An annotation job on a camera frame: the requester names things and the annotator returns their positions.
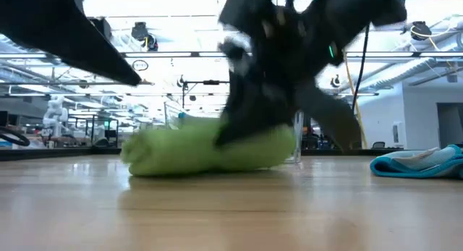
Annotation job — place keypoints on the silver ventilation duct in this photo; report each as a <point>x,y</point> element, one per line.
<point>405,70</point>

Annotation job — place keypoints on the black metal gantry frame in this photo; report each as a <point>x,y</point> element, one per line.
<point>206,82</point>

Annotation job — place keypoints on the green microfiber towel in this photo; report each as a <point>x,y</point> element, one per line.
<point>173,153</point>

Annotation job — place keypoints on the clear plastic bin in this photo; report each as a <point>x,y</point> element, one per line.
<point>298,135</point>

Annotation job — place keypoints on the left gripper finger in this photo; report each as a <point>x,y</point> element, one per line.
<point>97,55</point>

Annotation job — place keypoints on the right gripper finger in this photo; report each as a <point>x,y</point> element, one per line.
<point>257,106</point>
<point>332,117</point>

